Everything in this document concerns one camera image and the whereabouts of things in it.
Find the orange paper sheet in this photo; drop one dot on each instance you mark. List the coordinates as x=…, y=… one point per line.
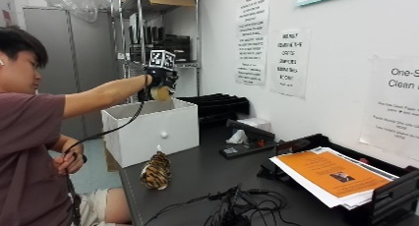
x=334, y=173

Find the the person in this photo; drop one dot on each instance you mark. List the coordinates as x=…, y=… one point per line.
x=26, y=147

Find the short white wall notice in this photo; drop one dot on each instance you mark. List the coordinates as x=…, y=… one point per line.
x=290, y=63

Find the black paper tray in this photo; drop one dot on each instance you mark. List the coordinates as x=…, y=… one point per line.
x=349, y=186

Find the large white wall notice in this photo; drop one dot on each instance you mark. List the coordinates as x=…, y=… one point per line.
x=393, y=108

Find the white tissue box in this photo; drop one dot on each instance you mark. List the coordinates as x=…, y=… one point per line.
x=256, y=124

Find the white storage box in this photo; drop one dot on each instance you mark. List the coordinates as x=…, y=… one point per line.
x=153, y=134

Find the tall white wall notice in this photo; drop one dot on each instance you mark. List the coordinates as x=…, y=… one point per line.
x=252, y=39

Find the black binders on shelf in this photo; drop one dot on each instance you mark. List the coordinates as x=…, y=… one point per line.
x=160, y=44

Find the clear plastic bag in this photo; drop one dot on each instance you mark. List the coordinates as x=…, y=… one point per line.
x=77, y=3

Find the black stapler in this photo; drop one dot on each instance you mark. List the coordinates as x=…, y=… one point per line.
x=246, y=142

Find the stack of white papers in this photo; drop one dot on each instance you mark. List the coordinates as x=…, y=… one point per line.
x=324, y=186

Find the white marker cube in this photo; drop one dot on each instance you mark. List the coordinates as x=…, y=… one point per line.
x=162, y=59

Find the black stacked letter trays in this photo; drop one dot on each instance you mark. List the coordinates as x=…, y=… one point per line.
x=218, y=106

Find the tan round object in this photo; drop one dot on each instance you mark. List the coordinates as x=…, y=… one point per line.
x=161, y=93

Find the grey metal cabinet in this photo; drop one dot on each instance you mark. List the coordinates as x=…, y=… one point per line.
x=73, y=72

